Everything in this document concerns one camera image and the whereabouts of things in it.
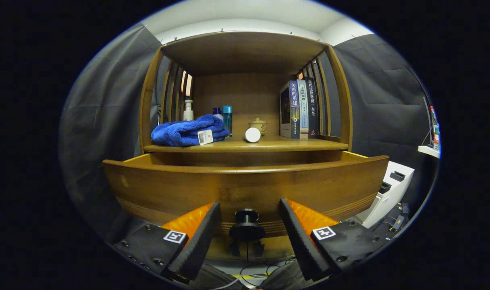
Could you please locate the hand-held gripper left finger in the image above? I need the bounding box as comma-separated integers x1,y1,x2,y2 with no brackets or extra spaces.
113,201,222,284

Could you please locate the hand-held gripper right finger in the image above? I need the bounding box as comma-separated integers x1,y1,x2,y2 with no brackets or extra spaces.
279,198,392,282

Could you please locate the black drawer knob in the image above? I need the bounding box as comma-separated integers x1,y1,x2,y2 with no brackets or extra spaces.
229,208,266,243

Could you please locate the wooden drawer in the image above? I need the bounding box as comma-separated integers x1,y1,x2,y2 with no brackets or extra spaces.
103,151,390,238

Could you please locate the white tube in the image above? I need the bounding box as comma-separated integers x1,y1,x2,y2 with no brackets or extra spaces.
244,127,262,143

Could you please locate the wooden countertop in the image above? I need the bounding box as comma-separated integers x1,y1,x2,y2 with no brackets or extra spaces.
143,135,349,153

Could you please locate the wooden cabinet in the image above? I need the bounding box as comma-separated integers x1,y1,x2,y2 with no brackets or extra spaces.
139,31,353,262

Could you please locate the black power strip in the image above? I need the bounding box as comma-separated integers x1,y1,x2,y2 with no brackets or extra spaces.
372,203,411,242

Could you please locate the blue towel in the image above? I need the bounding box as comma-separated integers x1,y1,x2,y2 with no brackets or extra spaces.
151,114,230,147

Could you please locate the teal bottle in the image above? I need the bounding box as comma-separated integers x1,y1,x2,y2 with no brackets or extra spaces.
222,106,233,137

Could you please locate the beige lidded teacup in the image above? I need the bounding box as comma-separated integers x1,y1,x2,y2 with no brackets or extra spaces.
249,117,268,135

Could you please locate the light blue spine book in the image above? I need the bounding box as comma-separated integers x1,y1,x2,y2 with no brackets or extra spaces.
297,79,310,139

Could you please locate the black spine book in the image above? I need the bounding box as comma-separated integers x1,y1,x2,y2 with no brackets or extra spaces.
304,77,320,139

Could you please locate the white shelf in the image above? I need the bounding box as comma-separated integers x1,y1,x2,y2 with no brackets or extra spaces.
417,145,441,159

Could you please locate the black backdrop cloth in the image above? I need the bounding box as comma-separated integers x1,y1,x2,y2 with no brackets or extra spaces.
60,22,439,242

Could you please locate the clear plastic bottle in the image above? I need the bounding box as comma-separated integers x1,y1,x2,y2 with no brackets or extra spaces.
430,106,440,151

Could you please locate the white unit with black handles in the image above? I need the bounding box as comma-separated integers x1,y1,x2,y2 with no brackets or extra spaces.
356,161,415,229

